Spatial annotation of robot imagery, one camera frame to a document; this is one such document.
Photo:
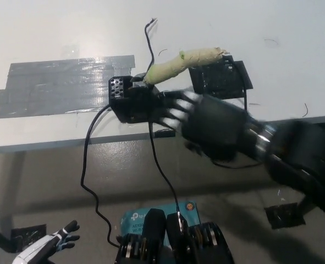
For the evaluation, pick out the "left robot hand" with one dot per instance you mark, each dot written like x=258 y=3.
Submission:
x=66 y=236

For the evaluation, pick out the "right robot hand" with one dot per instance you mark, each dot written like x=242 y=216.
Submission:
x=214 y=123

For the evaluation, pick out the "black soldering station base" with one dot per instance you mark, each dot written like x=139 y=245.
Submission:
x=132 y=107

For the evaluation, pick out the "black robot torso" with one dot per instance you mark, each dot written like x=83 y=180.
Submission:
x=178 y=242

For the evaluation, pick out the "black floor tape patch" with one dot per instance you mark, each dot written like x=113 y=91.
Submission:
x=27 y=236
x=284 y=218

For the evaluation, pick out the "small black tape strip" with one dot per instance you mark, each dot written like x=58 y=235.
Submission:
x=165 y=133

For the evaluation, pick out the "teal tp-link box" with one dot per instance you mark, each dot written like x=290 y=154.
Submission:
x=137 y=218

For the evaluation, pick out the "black metal stand leg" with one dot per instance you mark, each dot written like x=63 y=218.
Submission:
x=305 y=204

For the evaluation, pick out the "grey duct tape patch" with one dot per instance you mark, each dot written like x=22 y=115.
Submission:
x=63 y=85

